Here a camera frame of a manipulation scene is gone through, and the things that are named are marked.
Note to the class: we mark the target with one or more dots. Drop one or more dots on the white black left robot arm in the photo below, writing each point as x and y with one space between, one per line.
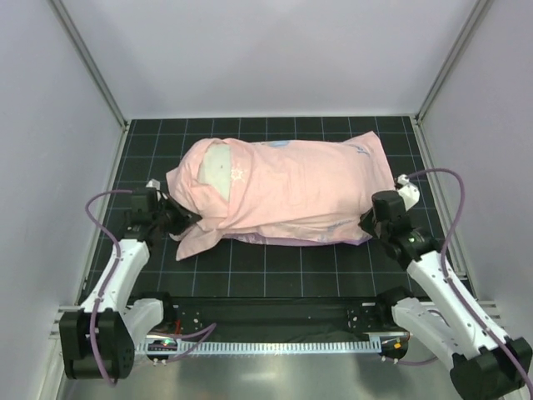
99 337

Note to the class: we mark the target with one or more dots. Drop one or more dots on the right aluminium frame post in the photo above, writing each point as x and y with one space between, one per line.
468 29

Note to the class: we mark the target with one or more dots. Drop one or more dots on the black gridded work mat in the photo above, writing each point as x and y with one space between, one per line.
236 269

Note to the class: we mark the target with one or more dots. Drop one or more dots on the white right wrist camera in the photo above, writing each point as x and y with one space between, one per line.
408 191

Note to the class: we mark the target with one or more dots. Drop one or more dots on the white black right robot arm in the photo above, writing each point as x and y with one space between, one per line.
483 361

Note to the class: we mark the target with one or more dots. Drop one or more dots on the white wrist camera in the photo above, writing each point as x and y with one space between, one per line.
153 183
408 191

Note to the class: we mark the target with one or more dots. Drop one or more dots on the slotted grey cable duct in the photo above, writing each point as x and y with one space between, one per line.
169 348

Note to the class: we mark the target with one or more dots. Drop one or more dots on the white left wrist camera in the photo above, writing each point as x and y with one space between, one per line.
153 183

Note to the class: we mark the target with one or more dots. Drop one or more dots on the white pillow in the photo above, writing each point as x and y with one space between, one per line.
216 168

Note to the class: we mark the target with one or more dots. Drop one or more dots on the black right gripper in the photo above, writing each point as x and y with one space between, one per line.
367 222

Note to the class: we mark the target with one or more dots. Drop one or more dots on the left aluminium rail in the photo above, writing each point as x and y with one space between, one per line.
55 334

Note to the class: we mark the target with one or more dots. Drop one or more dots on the aluminium frame post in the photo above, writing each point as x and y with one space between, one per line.
87 59
468 29

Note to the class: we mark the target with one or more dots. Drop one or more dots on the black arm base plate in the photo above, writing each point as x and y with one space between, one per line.
279 319

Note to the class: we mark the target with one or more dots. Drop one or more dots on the pink purple printed pillowcase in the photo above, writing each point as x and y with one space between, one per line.
285 193

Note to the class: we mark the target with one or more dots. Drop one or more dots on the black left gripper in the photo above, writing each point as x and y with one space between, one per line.
171 215

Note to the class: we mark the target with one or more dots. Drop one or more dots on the left aluminium frame post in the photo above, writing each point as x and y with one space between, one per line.
87 59

